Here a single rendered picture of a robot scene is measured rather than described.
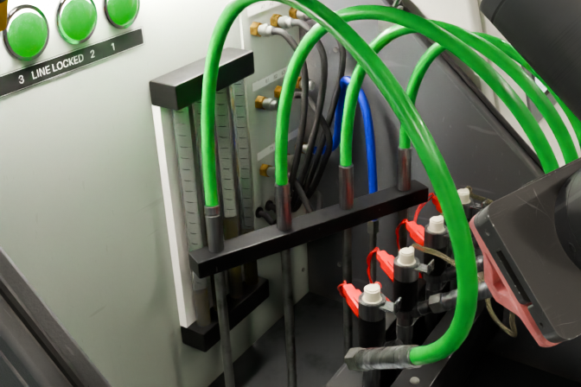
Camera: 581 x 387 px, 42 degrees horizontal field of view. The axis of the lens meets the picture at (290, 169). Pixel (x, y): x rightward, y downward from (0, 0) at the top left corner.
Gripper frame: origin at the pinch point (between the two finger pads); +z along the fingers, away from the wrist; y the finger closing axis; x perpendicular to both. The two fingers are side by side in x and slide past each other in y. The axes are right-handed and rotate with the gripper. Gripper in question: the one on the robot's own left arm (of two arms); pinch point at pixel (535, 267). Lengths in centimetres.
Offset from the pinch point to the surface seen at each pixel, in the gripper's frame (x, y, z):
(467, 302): 0.0, 0.5, 10.7
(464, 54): -19.4, -14.3, 19.9
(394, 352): 0.8, 4.1, 21.4
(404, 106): -13.4, -0.9, 6.7
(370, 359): 0.5, 5.4, 24.7
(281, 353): -6, 6, 74
